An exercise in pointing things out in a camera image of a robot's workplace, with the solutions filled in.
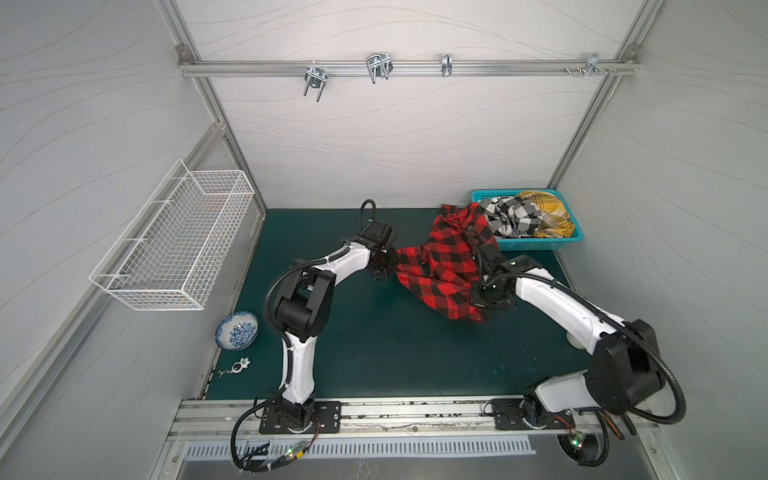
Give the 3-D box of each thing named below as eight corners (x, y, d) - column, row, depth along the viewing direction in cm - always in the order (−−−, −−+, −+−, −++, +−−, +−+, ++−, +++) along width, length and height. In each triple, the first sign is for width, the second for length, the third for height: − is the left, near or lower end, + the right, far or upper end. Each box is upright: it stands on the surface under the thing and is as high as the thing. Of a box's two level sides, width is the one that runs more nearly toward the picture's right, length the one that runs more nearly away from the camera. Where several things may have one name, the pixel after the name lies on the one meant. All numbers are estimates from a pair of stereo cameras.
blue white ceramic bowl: (215, 351, 85) (209, 347, 82) (228, 316, 92) (223, 311, 89) (251, 351, 85) (246, 347, 82) (262, 316, 92) (258, 311, 89)
